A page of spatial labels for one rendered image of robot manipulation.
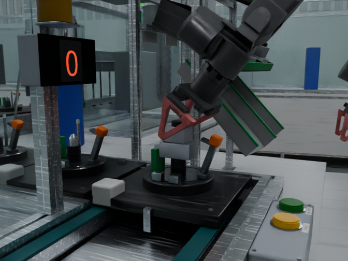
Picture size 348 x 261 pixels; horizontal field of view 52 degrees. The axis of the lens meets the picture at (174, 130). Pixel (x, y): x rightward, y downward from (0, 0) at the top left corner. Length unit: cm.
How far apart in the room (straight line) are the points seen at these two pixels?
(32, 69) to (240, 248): 37
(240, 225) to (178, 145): 19
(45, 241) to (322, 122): 425
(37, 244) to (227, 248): 27
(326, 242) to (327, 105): 388
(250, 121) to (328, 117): 367
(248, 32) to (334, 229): 46
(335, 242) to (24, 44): 65
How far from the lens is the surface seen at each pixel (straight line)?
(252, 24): 61
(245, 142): 86
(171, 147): 68
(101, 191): 66
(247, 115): 99
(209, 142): 66
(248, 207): 64
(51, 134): 60
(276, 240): 54
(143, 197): 65
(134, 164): 85
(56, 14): 56
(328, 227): 86
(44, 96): 58
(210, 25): 64
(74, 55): 57
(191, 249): 52
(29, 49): 53
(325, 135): 466
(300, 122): 461
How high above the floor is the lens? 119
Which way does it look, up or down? 10 degrees down
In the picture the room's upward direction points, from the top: straight up
